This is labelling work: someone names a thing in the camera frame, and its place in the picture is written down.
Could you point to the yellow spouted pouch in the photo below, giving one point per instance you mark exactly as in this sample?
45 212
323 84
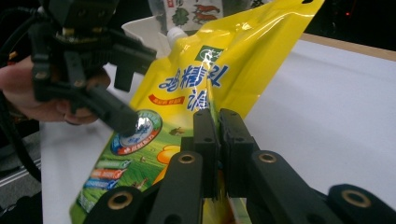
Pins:
186 77

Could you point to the aluminium floor rail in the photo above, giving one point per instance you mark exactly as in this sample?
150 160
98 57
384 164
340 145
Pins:
18 174

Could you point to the white plastic divided container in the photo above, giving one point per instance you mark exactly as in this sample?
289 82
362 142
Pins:
143 31

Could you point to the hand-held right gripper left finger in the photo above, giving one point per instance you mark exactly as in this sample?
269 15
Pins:
208 140

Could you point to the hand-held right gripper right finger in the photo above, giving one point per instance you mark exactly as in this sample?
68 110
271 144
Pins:
236 140

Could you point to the clear bag of dried seaweed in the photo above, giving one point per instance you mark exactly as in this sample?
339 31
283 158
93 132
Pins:
193 12

